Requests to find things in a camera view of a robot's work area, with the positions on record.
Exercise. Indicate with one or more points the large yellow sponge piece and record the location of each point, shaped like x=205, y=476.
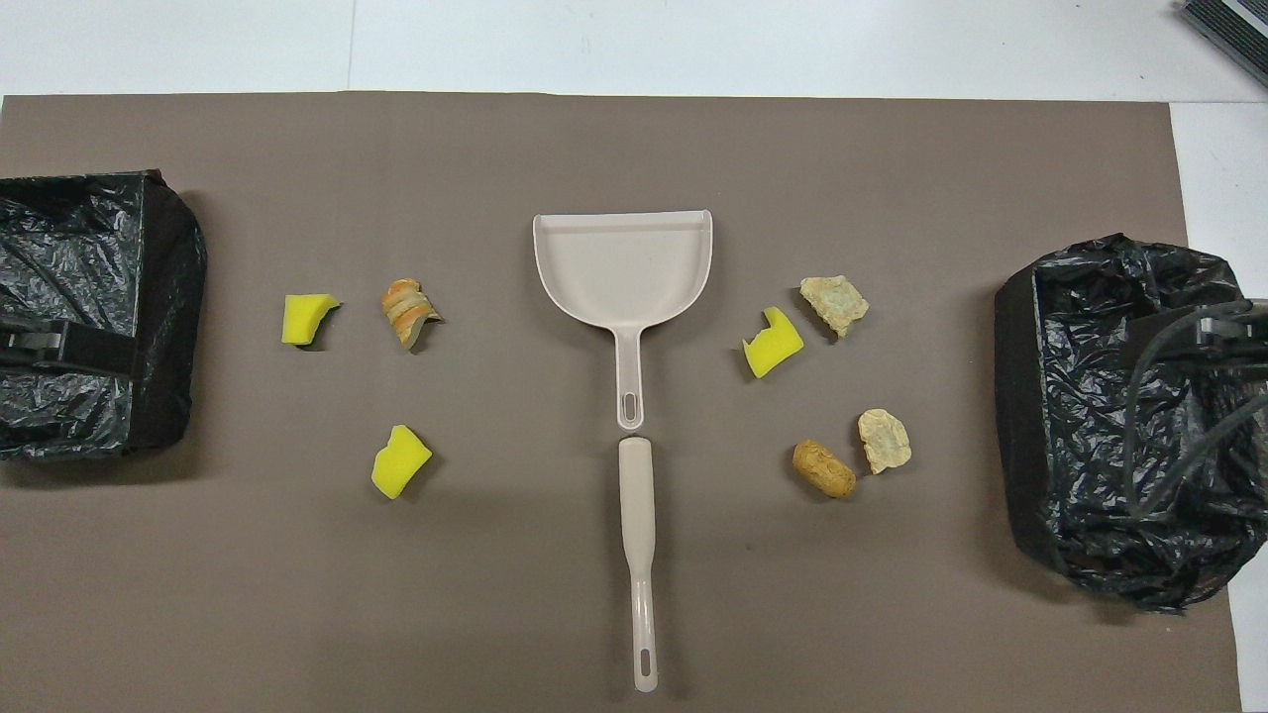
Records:
x=398, y=463

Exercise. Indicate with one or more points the grey ribbed device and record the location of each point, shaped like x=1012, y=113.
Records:
x=1233, y=25

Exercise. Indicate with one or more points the brown paper table mat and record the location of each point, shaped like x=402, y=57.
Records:
x=634, y=149

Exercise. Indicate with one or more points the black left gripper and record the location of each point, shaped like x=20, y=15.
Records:
x=25, y=345

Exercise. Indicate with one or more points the black bag lined trash bin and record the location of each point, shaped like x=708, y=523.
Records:
x=99, y=248
x=1080, y=327

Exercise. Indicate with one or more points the oval pale bread piece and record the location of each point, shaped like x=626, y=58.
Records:
x=884, y=441

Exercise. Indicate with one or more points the notched yellow sponge piece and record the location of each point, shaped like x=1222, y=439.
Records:
x=773, y=347

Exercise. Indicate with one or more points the orange striped croissant piece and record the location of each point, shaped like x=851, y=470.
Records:
x=406, y=309

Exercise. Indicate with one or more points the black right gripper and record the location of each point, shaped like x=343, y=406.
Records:
x=1228, y=327

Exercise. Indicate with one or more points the beige hand brush black bristles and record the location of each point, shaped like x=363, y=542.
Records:
x=637, y=495

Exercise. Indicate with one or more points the small yellow sponge piece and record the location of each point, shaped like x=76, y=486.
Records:
x=305, y=320

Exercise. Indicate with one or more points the brown potato shaped bread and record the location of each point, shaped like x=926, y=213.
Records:
x=822, y=467

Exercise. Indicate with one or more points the beige plastic dustpan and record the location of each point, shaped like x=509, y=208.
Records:
x=619, y=267

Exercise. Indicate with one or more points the angular pale bread piece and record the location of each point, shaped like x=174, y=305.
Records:
x=835, y=304

